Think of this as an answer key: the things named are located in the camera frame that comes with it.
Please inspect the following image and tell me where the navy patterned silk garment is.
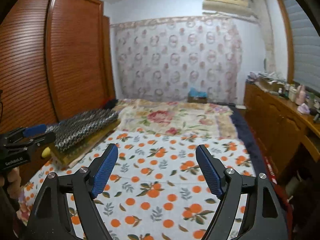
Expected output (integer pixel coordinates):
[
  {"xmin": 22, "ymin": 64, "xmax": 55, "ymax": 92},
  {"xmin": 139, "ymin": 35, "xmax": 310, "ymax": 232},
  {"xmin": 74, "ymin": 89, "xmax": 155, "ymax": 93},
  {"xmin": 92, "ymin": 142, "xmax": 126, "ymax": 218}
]
[{"xmin": 46, "ymin": 109, "xmax": 118, "ymax": 152}]

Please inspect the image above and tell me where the person's left hand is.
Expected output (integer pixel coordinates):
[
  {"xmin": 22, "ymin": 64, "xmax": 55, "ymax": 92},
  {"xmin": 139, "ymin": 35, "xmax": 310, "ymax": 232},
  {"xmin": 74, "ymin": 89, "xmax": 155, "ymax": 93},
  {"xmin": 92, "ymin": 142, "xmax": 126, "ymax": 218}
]
[{"xmin": 0, "ymin": 167, "xmax": 21, "ymax": 199}]

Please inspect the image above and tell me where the yellow plush toy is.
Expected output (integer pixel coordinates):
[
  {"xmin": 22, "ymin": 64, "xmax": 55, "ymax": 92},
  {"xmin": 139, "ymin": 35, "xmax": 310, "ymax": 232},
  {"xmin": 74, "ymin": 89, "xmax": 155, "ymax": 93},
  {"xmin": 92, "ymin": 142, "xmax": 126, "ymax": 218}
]
[{"xmin": 41, "ymin": 147, "xmax": 51, "ymax": 159}]

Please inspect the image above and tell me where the folded brown patterned blanket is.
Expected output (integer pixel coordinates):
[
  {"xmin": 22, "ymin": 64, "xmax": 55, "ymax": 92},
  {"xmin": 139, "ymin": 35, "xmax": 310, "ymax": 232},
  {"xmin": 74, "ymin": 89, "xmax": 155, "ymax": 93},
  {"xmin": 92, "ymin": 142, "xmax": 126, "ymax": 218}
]
[{"xmin": 46, "ymin": 119, "xmax": 120, "ymax": 168}]

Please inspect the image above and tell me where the wooden louvered wardrobe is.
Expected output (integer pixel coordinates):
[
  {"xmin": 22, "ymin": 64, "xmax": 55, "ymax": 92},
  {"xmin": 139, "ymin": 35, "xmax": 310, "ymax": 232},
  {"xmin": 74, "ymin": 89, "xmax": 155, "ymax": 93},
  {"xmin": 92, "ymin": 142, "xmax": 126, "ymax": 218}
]
[{"xmin": 0, "ymin": 0, "xmax": 116, "ymax": 181}]

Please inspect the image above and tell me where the navy blue blanket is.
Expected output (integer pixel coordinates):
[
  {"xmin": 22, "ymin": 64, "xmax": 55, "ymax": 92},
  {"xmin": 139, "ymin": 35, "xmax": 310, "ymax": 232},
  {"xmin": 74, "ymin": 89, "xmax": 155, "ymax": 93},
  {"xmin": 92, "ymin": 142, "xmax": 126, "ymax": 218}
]
[{"xmin": 227, "ymin": 104, "xmax": 267, "ymax": 174}]

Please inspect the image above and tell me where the orange print white bedsheet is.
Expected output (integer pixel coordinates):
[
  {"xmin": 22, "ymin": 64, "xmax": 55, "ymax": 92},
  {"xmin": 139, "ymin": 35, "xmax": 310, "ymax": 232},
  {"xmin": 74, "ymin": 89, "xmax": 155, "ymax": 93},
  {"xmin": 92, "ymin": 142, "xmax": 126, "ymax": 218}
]
[{"xmin": 17, "ymin": 129, "xmax": 255, "ymax": 239}]

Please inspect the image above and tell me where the wooden dresser cabinet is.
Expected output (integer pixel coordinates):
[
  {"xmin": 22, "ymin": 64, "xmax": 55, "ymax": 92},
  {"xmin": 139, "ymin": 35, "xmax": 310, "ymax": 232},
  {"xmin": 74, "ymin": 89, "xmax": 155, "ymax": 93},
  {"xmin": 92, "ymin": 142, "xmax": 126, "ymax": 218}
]
[{"xmin": 244, "ymin": 83, "xmax": 319, "ymax": 182}]

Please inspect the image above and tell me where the floral beige blanket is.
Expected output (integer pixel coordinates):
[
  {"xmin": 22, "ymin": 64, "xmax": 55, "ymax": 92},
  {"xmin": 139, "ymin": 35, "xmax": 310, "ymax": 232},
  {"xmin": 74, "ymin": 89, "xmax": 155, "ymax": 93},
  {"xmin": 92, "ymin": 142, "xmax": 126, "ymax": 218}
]
[{"xmin": 114, "ymin": 99, "xmax": 238, "ymax": 139}]

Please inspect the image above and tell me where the pink rabbit figurine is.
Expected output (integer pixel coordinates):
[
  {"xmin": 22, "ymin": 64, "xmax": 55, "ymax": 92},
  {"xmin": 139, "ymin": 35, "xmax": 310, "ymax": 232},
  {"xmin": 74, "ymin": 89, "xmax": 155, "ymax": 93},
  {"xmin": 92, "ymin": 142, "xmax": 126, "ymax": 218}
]
[{"xmin": 296, "ymin": 85, "xmax": 306, "ymax": 106}]

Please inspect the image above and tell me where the patterned sheer curtain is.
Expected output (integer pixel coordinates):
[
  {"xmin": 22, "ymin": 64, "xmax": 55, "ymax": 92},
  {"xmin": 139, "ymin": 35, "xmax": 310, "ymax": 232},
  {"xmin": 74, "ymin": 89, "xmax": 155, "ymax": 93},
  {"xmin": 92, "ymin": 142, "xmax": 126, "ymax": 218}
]
[{"xmin": 113, "ymin": 16, "xmax": 242, "ymax": 103}]

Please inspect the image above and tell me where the clutter pile on dresser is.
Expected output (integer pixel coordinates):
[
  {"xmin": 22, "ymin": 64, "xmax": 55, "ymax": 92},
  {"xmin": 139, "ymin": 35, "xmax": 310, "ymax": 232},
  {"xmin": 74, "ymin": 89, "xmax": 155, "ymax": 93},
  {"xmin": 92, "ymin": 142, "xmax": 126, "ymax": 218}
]
[{"xmin": 247, "ymin": 72, "xmax": 285, "ymax": 92}]

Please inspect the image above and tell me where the window blind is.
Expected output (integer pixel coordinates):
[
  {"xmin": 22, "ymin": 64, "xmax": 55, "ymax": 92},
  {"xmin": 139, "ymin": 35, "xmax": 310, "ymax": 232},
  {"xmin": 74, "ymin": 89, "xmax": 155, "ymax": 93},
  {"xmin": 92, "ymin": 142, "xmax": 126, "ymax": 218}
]
[{"xmin": 282, "ymin": 0, "xmax": 320, "ymax": 90}]

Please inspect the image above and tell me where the wall air conditioner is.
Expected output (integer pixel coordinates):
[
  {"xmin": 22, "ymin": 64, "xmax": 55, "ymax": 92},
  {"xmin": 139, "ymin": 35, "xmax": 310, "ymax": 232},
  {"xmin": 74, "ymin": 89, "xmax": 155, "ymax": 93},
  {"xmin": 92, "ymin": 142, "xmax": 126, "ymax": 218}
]
[{"xmin": 202, "ymin": 0, "xmax": 253, "ymax": 17}]

